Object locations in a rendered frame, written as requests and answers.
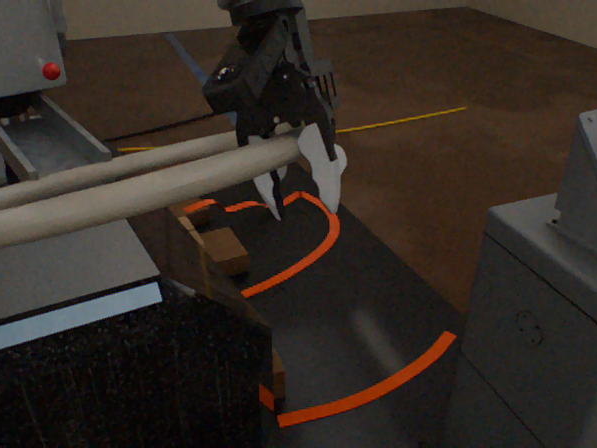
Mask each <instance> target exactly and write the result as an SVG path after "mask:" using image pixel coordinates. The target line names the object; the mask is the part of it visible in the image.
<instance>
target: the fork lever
mask: <svg viewBox="0 0 597 448"><path fill-rule="evenodd" d="M28 96H29V101H30V106H31V107H32V108H33V109H34V110H35V111H36V112H37V113H38V114H39V115H40V116H42V117H40V118H35V119H30V121H24V122H19V123H15V124H10V125H4V126H0V153H1V155H2V156H3V158H4V159H5V160H7V163H8V164H9V165H10V167H11V168H12V170H13V171H14V172H15V174H16V175H17V176H18V178H19V179H20V181H21V183H22V181H26V180H31V181H34V180H39V178H38V177H41V176H45V175H50V174H54V173H57V172H61V171H65V170H70V169H74V168H78V167H82V166H86V165H91V164H94V163H98V162H102V160H103V162H104V163H107V162H111V160H113V159H112V153H111V151H110V150H109V149H106V148H105V147H104V146H103V145H102V144H101V143H100V142H98V140H97V139H96V138H95V137H94V136H93V135H91V134H90V133H89V132H87V131H86V130H85V129H83V128H82V127H81V126H80V125H79V124H78V123H76V122H75V121H74V119H73V118H72V117H71V116H70V115H67V114H66V113H65V112H64V111H63V110H62V109H60V108H59V107H58V106H57V105H56V104H55V103H53V102H52V101H51V99H50V98H49V97H48V96H45V95H44V94H43V93H42V92H41V91H40V90H38V91H33V92H29V93H28ZM114 180H116V178H112V179H107V180H104V181H100V183H96V184H91V185H86V186H82V187H79V188H75V189H72V190H68V191H64V192H61V193H58V194H54V195H51V196H46V197H43V198H40V199H36V200H35V201H39V200H43V199H48V198H53V197H56V196H60V195H63V194H68V193H72V192H75V191H79V190H82V189H86V188H91V187H94V186H98V185H101V184H105V183H111V181H114Z"/></svg>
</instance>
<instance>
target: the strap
mask: <svg viewBox="0 0 597 448"><path fill-rule="evenodd" d="M300 196H301V197H303V198H305V199H307V200H309V201H312V203H314V204H315V205H317V206H318V207H320V208H321V209H322V210H323V211H324V212H325V214H326V215H327V217H328V220H329V225H330V229H329V233H328V235H327V237H326V239H325V240H324V241H323V242H322V244H321V245H320V246H319V248H317V249H316V250H315V251H314V252H313V253H310V254H309V255H308V256H306V257H305V258H303V259H302V260H301V261H299V262H298V264H296V265H295V266H293V267H291V268H289V269H287V270H285V271H284V272H282V273H280V274H278V275H276V276H274V277H272V278H269V279H267V280H265V281H263V282H261V283H259V285H257V286H254V287H252V288H248V289H246V290H244V291H241V293H242V294H243V295H244V296H245V297H246V298H247V297H249V296H252V295H255V294H257V293H259V292H262V291H264V290H266V289H268V288H271V287H273V286H275V285H277V283H279V282H281V281H283V280H285V279H287V278H288V277H291V276H293V275H295V274H296V273H298V272H299V271H301V270H303V269H304V268H305V267H307V266H308V265H310V264H312V262H314V261H315V260H316V259H318V258H319V257H320V256H321V255H323V254H324V253H325V252H326V251H327V250H328V249H329V248H330V247H332V246H333V244H334V242H335V240H336V239H337V237H338V234H339V230H340V225H339V220H338V217H337V215H336V213H335V214H330V213H329V212H328V211H327V209H326V208H325V207H324V206H323V204H322V203H321V201H320V199H318V198H316V197H314V196H312V195H309V194H307V193H305V192H301V193H300V192H295V193H294V194H292V195H289V196H288V197H286V198H284V199H283V206H285V205H287V204H289V203H292V201H293V200H295V199H297V198H298V197H300ZM211 204H216V206H217V207H218V208H220V209H222V210H224V211H226V212H233V211H237V210H240V209H243V208H246V207H251V206H256V205H261V206H264V207H267V205H262V204H258V203H256V201H245V203H241V204H238V205H235V206H232V207H227V208H223V207H222V206H221V205H220V204H219V203H217V201H215V200H213V199H205V200H202V201H199V203H197V204H194V205H192V206H188V207H186V208H184V209H183V210H185V211H186V212H188V213H191V212H193V211H195V210H198V209H200V208H202V207H205V206H207V205H211ZM267 208H268V207H267ZM455 337H457V336H455V335H453V334H451V333H449V332H447V331H445V332H444V333H443V334H442V335H441V337H440V338H439V339H438V340H437V341H436V342H434V344H433V345H432V346H431V348H430V349H429V350H428V351H427V352H426V353H424V354H423V355H422V356H421V357H419V358H418V359H417V360H415V361H413V362H412V363H410V364H409V365H407V366H406V367H404V369H403V370H401V371H400V372H398V373H396V374H395V375H392V376H390V377H389V378H387V379H385V380H383V381H382V382H380V383H378V384H376V385H374V386H371V387H369V388H367V390H365V391H362V392H360V393H358V394H355V395H352V396H349V397H346V398H344V399H341V400H338V401H334V402H330V403H326V404H323V405H319V406H314V407H309V408H305V410H300V411H296V412H292V413H287V414H282V415H278V416H277V418H278V421H279V424H280V427H283V426H287V425H292V424H296V423H301V422H305V421H309V420H314V419H318V418H322V417H327V416H330V415H335V414H338V413H341V412H344V411H348V409H350V408H354V407H357V406H359V405H362V404H364V403H366V402H369V401H371V400H374V399H376V398H378V397H380V396H382V395H384V394H386V393H388V392H390V391H391V390H393V388H396V387H398V386H399V385H401V384H402V383H404V382H406V381H407V380H409V379H410V378H412V377H413V376H416V375H417V374H419V373H420V372H422V371H423V370H424V369H426V367H427V366H428V365H429V364H431V363H432V362H433V361H434V360H436V359H438V358H439V357H440V356H441V355H442V354H443V353H444V351H445V350H446V349H447V348H448V345H449V344H450V343H451V342H452V341H453V339H454V338H455Z"/></svg>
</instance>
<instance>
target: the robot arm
mask: <svg viewBox="0 0 597 448"><path fill-rule="evenodd" d="M217 4H218V8H220V9H221V10H226V11H228V12H229V16H231V21H232V25H233V26H244V27H242V28H241V29H240V31H239V32H238V34H237V35H236V37H235V39H234V41H233V42H232V44H231V45H229V47H228V49H227V50H226V52H225V53H224V55H223V56H222V58H221V60H220V62H219V63H218V65H217V67H216V68H215V70H214V71H213V73H212V74H211V76H209V77H208V80H207V81H206V83H205V85H204V86H203V88H202V89H201V93H202V95H203V96H204V98H205V99H206V102H207V103H208V105H209V106H210V107H211V108H212V110H213V111H214V113H215V114H219V113H223V112H227V111H229V112H232V111H237V119H236V137H237V143H238V146H239V148H240V147H244V146H247V145H251V144H254V143H257V142H260V141H264V139H267V138H269V137H273V136H276V133H275V131H274V130H275V129H276V127H277V125H280V124H283V123H288V124H289V125H290V126H292V128H297V127H300V126H301V125H302V118H303V119H304V125H305V127H304V129H303V130H302V132H301V134H300V136H299V138H298V141H297V144H298V147H299V149H300V151H301V153H302V154H303V155H304V156H305V157H306V158H307V159H308V162H309V164H310V166H312V176H313V179H314V180H315V183H316V184H317V185H318V189H319V196H320V197H319V199H320V201H321V203H322V204H323V206H324V207H325V208H326V209H327V211H328V212H329V213H330V214H335V213H336V212H337V209H338V204H339V199H340V175H341V174H342V172H343V170H344V168H345V166H346V156H345V153H344V151H343V149H342V148H341V147H340V146H338V145H336V144H335V134H336V123H335V116H334V113H333V109H336V108H339V107H341V106H340V101H339V95H338V90H337V85H336V80H335V75H334V70H333V65H332V60H330V57H325V59H318V60H316V59H315V53H314V48H313V44H312V39H310V33H309V28H308V24H307V19H306V13H305V8H304V4H303V3H302V0H217ZM326 72H329V74H330V80H332V85H333V89H334V94H335V97H333V98H332V95H330V90H329V85H328V81H327V75H326ZM320 75H323V80H324V85H325V89H326V91H325V92H322V87H321V83H320V77H319V76H320ZM326 101H328V103H327V102H326ZM286 169H287V165H286V166H284V167H281V168H279V169H277V170H274V171H272V172H268V173H266V174H263V175H260V176H258V177H255V178H253V179H254V182H255V185H256V187H257V189H258V191H259V192H260V194H261V196H262V198H263V199H264V201H265V203H266V205H267V207H268V208H269V209H271V211H272V212H273V214H274V215H275V216H276V218H277V219H279V220H283V219H284V210H283V199H282V197H281V194H280V191H279V186H280V183H281V180H282V179H283V177H284V176H285V174H286Z"/></svg>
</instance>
